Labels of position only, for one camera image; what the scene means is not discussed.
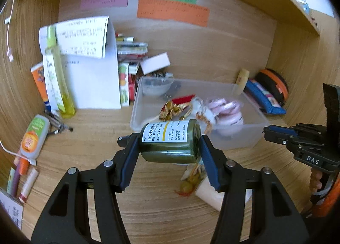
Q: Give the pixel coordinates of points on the purple pen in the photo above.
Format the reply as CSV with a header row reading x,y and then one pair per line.
x,y
15,180

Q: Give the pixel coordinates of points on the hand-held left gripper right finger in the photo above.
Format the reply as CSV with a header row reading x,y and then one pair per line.
x,y
209,165

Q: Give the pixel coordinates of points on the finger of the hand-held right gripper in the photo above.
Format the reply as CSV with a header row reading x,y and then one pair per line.
x,y
292,131
277,136

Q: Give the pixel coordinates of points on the dark green pump bottle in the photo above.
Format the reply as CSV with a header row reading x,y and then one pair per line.
x,y
170,151

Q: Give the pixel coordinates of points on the small white box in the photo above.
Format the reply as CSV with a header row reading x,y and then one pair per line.
x,y
155,63

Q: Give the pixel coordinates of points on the gold ribbon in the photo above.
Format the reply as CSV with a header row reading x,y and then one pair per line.
x,y
172,111

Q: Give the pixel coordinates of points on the wooden desktop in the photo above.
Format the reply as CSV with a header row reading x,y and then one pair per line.
x,y
93,143

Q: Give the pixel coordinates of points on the orange carton box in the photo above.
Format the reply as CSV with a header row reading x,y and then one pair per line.
x,y
39,84

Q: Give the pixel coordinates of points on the green orange label tube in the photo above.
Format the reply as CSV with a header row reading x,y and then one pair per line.
x,y
34,136

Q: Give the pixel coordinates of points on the person's right hand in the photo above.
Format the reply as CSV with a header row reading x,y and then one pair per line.
x,y
314,182

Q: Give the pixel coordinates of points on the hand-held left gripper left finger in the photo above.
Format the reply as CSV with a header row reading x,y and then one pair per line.
x,y
130,160

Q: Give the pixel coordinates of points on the pink white lip balm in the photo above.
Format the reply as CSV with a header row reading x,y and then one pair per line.
x,y
28,185

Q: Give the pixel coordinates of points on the printed receipt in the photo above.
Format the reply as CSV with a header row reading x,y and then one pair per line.
x,y
77,38

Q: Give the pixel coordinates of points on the clear plastic storage box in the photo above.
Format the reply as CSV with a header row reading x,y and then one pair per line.
x,y
247,136

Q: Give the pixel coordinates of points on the person's right forearm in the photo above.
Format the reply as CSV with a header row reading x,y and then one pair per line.
x,y
332,201

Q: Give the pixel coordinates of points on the orange marker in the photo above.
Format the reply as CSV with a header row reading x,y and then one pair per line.
x,y
23,165

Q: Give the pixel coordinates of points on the cream small bottle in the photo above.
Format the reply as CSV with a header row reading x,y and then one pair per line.
x,y
242,80

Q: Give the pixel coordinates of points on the red booklet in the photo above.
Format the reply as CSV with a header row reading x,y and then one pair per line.
x,y
133,79

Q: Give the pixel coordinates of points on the orange sticky note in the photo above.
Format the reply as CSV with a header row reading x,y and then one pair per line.
x,y
172,11

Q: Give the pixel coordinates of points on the blue patchwork pouch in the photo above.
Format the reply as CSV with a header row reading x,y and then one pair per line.
x,y
265,99

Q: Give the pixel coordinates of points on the small bowl of trinkets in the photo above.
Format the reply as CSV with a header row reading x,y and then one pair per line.
x,y
156,85

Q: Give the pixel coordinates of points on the fruit print box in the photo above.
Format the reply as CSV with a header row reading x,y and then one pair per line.
x,y
123,84

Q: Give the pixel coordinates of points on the yellow green spray bottle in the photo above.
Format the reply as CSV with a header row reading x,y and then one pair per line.
x,y
57,79

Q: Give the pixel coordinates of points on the cream plastic cup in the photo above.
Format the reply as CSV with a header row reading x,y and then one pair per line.
x,y
209,193

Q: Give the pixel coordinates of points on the white paper sheet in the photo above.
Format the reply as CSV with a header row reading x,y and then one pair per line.
x,y
93,81

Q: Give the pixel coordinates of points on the pink knitted cloth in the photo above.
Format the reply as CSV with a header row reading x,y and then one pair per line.
x,y
225,105

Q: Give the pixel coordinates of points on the white paper tag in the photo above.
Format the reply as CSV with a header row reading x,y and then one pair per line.
x,y
12,210

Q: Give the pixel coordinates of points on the black orange zip case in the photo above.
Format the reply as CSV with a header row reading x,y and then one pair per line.
x,y
273,84

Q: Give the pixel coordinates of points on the stack of small boxes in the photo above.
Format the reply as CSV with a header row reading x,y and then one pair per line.
x,y
131,48

